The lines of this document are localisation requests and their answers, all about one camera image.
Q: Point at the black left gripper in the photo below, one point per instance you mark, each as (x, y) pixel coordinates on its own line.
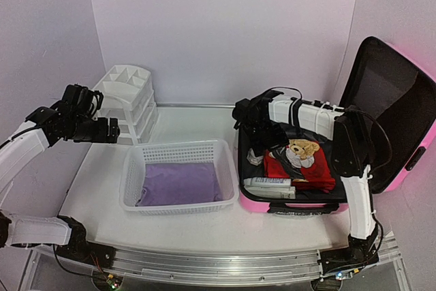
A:
(101, 135)

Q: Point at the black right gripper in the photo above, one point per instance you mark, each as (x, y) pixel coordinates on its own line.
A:
(281, 140)

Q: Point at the red bear print shirt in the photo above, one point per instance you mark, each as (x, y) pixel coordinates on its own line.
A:
(303, 162)

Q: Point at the white perforated plastic basket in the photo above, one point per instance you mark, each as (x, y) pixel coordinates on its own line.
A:
(215, 151)

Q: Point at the purple cloth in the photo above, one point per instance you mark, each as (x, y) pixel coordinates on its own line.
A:
(168, 184)

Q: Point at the pink cartoon hard-shell suitcase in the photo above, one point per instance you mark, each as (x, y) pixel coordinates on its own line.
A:
(398, 98)

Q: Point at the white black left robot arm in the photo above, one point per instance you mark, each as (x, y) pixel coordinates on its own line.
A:
(32, 181)

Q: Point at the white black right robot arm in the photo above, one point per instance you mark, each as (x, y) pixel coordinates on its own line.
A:
(344, 138)

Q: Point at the round white jar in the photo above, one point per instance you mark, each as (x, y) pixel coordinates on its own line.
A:
(253, 159)

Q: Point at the white flat box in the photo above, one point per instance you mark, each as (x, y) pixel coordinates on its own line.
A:
(273, 192)

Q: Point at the white plastic drawer organizer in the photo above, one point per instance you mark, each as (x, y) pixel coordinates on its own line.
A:
(129, 97)

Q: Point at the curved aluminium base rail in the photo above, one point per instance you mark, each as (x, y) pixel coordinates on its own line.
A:
(196, 251)

